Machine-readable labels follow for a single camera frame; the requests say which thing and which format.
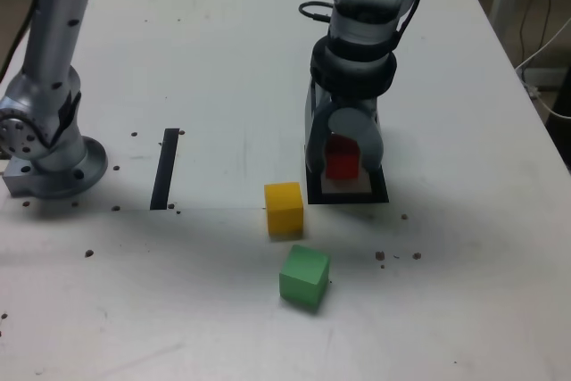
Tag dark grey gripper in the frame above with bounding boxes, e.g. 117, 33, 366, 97
304, 79, 385, 174

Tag green cube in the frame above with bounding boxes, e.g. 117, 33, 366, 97
278, 244, 331, 314

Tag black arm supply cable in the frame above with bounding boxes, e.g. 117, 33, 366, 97
0, 0, 44, 83

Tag black tape strip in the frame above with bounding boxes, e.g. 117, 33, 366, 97
149, 128, 181, 211

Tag white cable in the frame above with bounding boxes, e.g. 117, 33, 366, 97
515, 18, 571, 120

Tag red cube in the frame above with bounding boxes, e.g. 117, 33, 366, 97
324, 134, 361, 180

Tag black tape square outline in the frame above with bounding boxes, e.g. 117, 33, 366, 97
305, 143, 390, 206

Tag yellow cube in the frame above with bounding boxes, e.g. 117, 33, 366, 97
263, 181, 305, 239

